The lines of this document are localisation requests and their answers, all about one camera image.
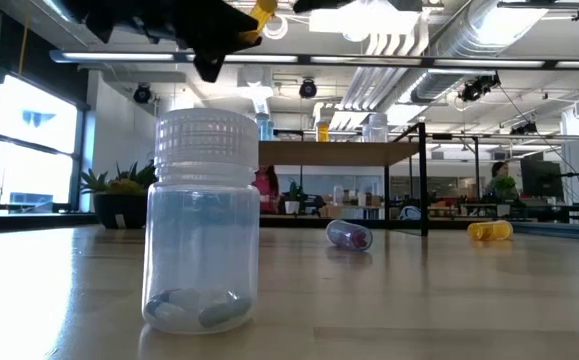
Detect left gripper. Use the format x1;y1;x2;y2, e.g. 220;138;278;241
61;0;265;84

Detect clear bottle blue white pills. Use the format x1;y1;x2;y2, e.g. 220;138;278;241
141;107;262;336

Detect clear vial red pills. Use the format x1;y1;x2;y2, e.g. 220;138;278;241
324;218;374;252

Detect black ceiling speaker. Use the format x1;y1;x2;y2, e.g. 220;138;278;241
132;83;153;105
298;78;319;100

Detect white ceiling light panel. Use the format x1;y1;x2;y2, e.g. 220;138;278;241
308;0;423;36

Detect long ceiling light bar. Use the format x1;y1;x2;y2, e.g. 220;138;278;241
48;48;579;71

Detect white ribbed ceiling pipes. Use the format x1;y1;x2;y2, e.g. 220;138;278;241
341;29;433;112

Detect person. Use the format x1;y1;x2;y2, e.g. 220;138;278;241
256;164;281;215
486;160;519;201

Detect small plant white pot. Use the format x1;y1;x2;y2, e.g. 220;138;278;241
283;180;304;216

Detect potted succulent plant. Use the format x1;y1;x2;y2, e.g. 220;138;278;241
79;160;159;230

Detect white black round object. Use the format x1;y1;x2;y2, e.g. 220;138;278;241
398;204;423;222

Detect green background plant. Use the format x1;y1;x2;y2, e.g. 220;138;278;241
493;178;519;202

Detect black monitor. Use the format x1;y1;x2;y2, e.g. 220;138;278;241
520;158;565;199

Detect white hanging ring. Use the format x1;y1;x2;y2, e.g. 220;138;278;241
262;13;290;42

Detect wooden shelf black metal frame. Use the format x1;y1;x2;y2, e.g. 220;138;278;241
257;121;429;237

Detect silver ventilation duct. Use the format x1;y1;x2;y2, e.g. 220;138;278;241
408;0;553;105

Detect black ceiling camera cluster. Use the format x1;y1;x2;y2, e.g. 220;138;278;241
457;73;502;104

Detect black aluminium table frame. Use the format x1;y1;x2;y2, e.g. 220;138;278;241
511;221;579;245

